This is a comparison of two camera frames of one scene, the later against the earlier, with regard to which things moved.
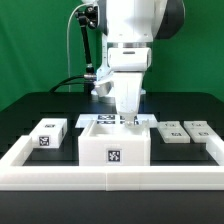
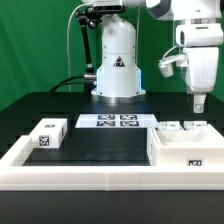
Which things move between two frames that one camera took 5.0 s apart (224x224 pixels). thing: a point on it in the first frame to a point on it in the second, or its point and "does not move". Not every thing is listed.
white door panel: [199, 131] does not move
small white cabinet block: [48, 134] does not move
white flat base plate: [84, 119] does not move
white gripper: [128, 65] to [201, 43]
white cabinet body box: [112, 143] to [200, 146]
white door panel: [172, 132] does not move
